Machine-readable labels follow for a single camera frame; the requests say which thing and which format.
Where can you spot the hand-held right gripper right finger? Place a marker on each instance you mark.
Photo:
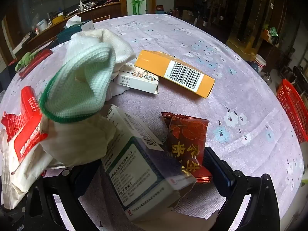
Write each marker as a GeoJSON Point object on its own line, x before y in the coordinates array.
{"type": "Point", "coordinates": [217, 166]}

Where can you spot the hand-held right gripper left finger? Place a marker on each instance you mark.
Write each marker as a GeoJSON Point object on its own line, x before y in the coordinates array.
{"type": "Point", "coordinates": [72, 176]}

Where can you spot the dark red snack packet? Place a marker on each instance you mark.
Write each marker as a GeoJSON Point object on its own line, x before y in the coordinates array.
{"type": "Point", "coordinates": [185, 134]}

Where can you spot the red white wet wipe packet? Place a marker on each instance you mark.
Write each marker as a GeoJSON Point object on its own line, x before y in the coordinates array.
{"type": "Point", "coordinates": [24, 149]}

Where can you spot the large white green medicine box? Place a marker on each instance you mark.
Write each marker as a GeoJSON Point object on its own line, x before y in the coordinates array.
{"type": "Point", "coordinates": [144, 173]}

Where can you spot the white knit glove green cuff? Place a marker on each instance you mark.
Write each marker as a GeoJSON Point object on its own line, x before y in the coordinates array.
{"type": "Point", "coordinates": [84, 81]}

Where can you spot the red plastic basket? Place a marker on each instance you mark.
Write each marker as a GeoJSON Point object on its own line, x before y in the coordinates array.
{"type": "Point", "coordinates": [293, 108]}

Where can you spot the slim white medicine box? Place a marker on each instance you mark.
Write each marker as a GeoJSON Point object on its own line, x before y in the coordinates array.
{"type": "Point", "coordinates": [134, 80]}

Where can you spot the orange cardboard box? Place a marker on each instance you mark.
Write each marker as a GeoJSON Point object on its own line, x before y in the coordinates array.
{"type": "Point", "coordinates": [154, 62]}

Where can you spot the cream knit glove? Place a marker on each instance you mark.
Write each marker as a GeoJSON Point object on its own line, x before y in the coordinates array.
{"type": "Point", "coordinates": [115, 45]}

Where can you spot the white plastic bucket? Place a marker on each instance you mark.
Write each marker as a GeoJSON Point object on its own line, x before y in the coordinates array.
{"type": "Point", "coordinates": [260, 63]}

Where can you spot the flat red packet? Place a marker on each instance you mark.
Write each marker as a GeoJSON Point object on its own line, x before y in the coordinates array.
{"type": "Point", "coordinates": [38, 59]}

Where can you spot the green cloth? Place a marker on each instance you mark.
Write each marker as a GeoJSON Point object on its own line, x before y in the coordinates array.
{"type": "Point", "coordinates": [22, 61]}

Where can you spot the purple floral tablecloth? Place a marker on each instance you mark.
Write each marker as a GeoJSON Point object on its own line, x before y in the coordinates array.
{"type": "Point", "coordinates": [192, 41]}

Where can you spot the teal tissue box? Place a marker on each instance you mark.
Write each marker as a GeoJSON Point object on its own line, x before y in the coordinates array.
{"type": "Point", "coordinates": [72, 31]}

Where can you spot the green packet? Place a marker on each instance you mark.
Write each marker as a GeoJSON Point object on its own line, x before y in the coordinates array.
{"type": "Point", "coordinates": [273, 31]}

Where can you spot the white plastic tub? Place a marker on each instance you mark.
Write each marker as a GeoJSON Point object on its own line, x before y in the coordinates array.
{"type": "Point", "coordinates": [41, 25]}

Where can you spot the brown cardboard box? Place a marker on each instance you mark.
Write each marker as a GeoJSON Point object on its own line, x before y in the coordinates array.
{"type": "Point", "coordinates": [186, 14]}

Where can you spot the wooden stair railing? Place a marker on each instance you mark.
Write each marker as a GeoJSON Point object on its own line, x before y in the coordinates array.
{"type": "Point", "coordinates": [217, 9]}

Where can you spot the yellow box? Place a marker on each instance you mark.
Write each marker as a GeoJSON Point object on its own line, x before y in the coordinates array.
{"type": "Point", "coordinates": [57, 19]}

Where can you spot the dark wood gold cabinet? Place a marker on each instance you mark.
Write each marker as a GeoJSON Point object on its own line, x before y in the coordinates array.
{"type": "Point", "coordinates": [255, 12]}

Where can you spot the wooden cabinet counter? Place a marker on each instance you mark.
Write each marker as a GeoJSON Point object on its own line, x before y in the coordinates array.
{"type": "Point", "coordinates": [96, 10]}

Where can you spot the stack of red boxes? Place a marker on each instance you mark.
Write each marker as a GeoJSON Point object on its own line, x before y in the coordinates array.
{"type": "Point", "coordinates": [160, 8]}

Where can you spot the small white bottle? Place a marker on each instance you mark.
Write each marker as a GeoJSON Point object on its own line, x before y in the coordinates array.
{"type": "Point", "coordinates": [81, 5]}

